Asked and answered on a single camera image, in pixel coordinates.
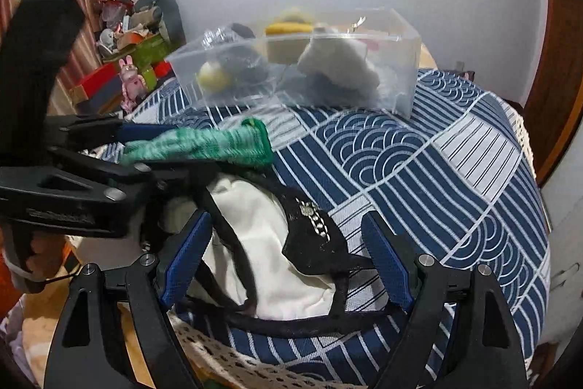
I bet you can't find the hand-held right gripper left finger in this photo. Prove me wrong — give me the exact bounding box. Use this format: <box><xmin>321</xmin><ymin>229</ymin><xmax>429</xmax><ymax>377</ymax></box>
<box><xmin>43</xmin><ymin>209</ymin><xmax>215</xmax><ymax>389</ymax></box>

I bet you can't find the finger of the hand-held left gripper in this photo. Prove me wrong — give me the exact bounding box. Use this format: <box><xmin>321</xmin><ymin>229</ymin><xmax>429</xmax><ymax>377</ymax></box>
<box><xmin>46</xmin><ymin>114</ymin><xmax>184</xmax><ymax>151</ymax></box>
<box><xmin>0</xmin><ymin>147</ymin><xmax>207</xmax><ymax>208</ymax></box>

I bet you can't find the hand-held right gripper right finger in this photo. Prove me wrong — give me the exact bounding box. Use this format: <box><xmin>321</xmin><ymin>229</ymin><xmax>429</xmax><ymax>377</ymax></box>
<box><xmin>360</xmin><ymin>210</ymin><xmax>531</xmax><ymax>389</ymax></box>

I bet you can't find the green knitted sock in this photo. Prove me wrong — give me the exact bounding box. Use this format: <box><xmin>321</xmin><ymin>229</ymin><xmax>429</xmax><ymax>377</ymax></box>
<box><xmin>121</xmin><ymin>118</ymin><xmax>273</xmax><ymax>169</ymax></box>

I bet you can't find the black cloth with rhinestones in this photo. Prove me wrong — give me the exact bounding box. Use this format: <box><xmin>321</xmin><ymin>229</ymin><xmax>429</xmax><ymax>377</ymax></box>
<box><xmin>281</xmin><ymin>194</ymin><xmax>367</xmax><ymax>281</ymax></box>

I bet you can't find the white cloth with black trim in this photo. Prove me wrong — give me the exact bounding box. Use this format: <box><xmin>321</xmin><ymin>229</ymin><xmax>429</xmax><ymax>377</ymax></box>
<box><xmin>161</xmin><ymin>175</ymin><xmax>392</xmax><ymax>322</ymax></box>

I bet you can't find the clear plastic box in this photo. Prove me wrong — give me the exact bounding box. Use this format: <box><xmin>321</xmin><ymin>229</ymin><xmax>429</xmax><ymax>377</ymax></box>
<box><xmin>165</xmin><ymin>7</ymin><xmax>420</xmax><ymax>119</ymax></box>

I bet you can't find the black soft toy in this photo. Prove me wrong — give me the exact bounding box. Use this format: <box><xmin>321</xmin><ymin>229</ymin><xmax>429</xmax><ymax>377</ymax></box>
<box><xmin>222</xmin><ymin>23</ymin><xmax>275</xmax><ymax>85</ymax></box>

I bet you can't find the person's left hand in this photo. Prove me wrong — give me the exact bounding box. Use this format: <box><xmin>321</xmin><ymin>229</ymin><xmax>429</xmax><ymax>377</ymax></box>
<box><xmin>25</xmin><ymin>234</ymin><xmax>65</xmax><ymax>280</ymax></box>

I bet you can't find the pink rabbit figure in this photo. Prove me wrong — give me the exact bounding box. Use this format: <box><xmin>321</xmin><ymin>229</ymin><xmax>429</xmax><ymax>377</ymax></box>
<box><xmin>119</xmin><ymin>55</ymin><xmax>148</xmax><ymax>108</ymax></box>

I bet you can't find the red box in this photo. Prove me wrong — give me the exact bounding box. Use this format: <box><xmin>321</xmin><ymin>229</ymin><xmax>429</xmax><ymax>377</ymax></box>
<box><xmin>70</xmin><ymin>63</ymin><xmax>125</xmax><ymax>101</ymax></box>

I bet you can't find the green box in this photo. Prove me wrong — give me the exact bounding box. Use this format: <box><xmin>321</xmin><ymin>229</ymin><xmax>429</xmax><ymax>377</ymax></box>
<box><xmin>101</xmin><ymin>34</ymin><xmax>176</xmax><ymax>87</ymax></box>

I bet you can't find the yellow-green ball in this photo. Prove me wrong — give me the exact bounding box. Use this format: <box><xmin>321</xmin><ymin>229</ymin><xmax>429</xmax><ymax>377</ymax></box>
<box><xmin>197</xmin><ymin>61</ymin><xmax>231</xmax><ymax>93</ymax></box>

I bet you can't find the blue wave-patterned blanket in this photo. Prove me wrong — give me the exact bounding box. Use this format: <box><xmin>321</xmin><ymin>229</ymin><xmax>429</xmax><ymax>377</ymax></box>
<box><xmin>98</xmin><ymin>67</ymin><xmax>553</xmax><ymax>389</ymax></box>

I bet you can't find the grey plush backpack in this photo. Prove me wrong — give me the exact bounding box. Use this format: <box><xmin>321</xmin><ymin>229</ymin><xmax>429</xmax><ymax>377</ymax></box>
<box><xmin>134</xmin><ymin>0</ymin><xmax>185</xmax><ymax>49</ymax></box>

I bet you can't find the yellow plush toy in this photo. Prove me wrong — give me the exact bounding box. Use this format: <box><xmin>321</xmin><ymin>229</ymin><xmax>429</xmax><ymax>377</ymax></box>
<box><xmin>265</xmin><ymin>7</ymin><xmax>316</xmax><ymax>64</ymax></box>

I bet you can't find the white plush toy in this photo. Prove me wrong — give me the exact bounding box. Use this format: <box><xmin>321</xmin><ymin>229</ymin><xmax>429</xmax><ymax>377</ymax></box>
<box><xmin>297</xmin><ymin>23</ymin><xmax>382</xmax><ymax>92</ymax></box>

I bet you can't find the wooden door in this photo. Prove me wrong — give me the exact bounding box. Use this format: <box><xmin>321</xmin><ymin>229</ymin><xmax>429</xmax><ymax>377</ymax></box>
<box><xmin>523</xmin><ymin>0</ymin><xmax>580</xmax><ymax>186</ymax></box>

